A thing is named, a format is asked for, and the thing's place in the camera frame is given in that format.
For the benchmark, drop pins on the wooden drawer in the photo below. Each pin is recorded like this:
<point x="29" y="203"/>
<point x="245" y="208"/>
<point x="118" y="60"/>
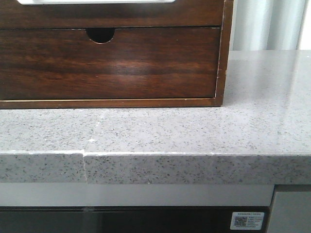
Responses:
<point x="14" y="15"/>
<point x="176" y="62"/>

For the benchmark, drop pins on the white drawer handle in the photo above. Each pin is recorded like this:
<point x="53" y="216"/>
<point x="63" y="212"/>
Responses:
<point x="49" y="2"/>

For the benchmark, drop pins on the dark wooden drawer cabinet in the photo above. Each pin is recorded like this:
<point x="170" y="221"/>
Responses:
<point x="104" y="35"/>

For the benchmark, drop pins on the white QR code sticker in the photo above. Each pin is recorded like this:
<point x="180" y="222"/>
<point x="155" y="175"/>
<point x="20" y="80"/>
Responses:
<point x="247" y="220"/>

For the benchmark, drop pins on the grey cabinet door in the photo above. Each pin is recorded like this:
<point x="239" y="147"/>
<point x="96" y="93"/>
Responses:
<point x="291" y="209"/>

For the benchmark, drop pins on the black glass oven door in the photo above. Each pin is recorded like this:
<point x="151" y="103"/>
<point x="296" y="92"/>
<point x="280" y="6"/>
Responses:
<point x="148" y="219"/>

